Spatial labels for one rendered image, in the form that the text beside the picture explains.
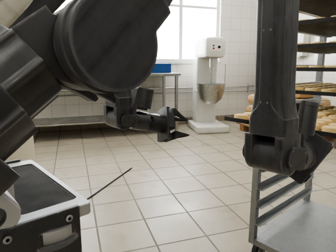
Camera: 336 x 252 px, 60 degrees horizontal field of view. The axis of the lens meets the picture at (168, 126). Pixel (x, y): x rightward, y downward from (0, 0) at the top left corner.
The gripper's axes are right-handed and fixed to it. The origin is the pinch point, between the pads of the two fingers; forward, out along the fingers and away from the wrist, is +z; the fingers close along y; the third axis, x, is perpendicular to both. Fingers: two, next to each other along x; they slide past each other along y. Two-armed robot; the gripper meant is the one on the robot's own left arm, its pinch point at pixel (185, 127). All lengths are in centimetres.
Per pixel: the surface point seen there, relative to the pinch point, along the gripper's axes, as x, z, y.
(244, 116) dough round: -4.8, 23.8, 6.0
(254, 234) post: 31, 60, -37
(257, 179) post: 19, 53, -13
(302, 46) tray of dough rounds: -20, 46, 34
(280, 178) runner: 22, 74, -11
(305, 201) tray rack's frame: 38, 116, -22
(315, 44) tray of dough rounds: -24, 46, 32
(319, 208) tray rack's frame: 30, 116, -26
